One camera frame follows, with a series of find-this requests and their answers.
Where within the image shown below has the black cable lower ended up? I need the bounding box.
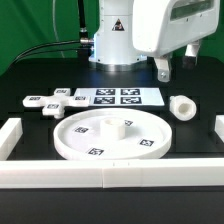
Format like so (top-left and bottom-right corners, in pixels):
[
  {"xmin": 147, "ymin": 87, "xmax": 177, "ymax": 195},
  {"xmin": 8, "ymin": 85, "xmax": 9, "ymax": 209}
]
[{"xmin": 12, "ymin": 47, "xmax": 94, "ymax": 65}]

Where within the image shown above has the white round table top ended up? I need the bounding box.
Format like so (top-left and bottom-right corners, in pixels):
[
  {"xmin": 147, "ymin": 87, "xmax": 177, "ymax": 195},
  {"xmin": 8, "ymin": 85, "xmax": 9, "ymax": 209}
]
[{"xmin": 53, "ymin": 108, "xmax": 172, "ymax": 160}]

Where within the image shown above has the white front fence bar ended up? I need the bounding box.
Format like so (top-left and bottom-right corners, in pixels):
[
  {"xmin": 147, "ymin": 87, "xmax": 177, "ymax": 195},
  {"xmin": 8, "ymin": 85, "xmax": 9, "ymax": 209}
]
[{"xmin": 0, "ymin": 158, "xmax": 224, "ymax": 189}]

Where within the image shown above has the black cable upper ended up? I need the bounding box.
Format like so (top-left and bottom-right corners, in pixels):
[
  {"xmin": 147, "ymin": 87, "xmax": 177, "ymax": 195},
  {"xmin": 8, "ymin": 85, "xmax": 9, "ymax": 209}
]
[{"xmin": 12, "ymin": 39, "xmax": 95, "ymax": 64}]

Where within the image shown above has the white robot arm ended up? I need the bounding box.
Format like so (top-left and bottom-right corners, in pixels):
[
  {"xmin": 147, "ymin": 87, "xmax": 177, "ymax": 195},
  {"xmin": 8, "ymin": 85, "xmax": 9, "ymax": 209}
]
[{"xmin": 89, "ymin": 0, "xmax": 220, "ymax": 82}]

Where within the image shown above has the white right fence block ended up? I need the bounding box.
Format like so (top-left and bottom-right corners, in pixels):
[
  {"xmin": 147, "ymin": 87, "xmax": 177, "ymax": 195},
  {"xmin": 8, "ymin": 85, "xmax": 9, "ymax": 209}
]
[{"xmin": 215, "ymin": 115, "xmax": 224, "ymax": 142}]

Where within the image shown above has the black cable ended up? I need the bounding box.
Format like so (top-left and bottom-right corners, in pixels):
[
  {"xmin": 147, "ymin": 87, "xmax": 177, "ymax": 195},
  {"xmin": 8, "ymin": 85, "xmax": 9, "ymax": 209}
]
[
  {"xmin": 12, "ymin": 47, "xmax": 94, "ymax": 65},
  {"xmin": 12, "ymin": 39, "xmax": 95, "ymax": 64}
]

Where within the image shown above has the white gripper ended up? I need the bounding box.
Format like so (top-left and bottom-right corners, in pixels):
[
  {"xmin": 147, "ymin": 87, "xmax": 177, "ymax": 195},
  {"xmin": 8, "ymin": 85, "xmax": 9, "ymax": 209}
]
[{"xmin": 132, "ymin": 0, "xmax": 220, "ymax": 82}]

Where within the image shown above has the white cross-shaped table base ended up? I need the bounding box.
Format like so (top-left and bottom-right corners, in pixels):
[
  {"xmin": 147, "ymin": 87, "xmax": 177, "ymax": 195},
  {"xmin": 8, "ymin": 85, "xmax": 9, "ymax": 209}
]
[{"xmin": 22, "ymin": 88, "xmax": 90, "ymax": 119}]

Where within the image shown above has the white marker sheet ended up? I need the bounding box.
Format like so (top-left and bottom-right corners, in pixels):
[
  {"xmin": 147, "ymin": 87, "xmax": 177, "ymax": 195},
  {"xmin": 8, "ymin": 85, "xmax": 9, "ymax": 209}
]
[{"xmin": 74, "ymin": 87, "xmax": 164, "ymax": 106}]

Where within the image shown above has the white left fence block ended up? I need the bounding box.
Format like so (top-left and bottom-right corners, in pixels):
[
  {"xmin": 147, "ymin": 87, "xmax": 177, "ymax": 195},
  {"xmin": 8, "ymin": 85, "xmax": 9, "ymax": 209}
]
[{"xmin": 0, "ymin": 118, "xmax": 23, "ymax": 161}]

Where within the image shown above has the black vertical cable connector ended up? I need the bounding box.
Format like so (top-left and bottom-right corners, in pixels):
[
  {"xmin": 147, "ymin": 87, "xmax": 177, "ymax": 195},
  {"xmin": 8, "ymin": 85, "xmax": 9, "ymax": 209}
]
[{"xmin": 77, "ymin": 0, "xmax": 90, "ymax": 60}]

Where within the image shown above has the white fence block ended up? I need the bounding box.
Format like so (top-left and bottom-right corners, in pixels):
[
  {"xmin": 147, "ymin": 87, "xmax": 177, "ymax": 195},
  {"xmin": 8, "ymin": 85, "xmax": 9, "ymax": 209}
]
[
  {"xmin": 215, "ymin": 115, "xmax": 224, "ymax": 142},
  {"xmin": 0, "ymin": 118, "xmax": 23, "ymax": 161}
]

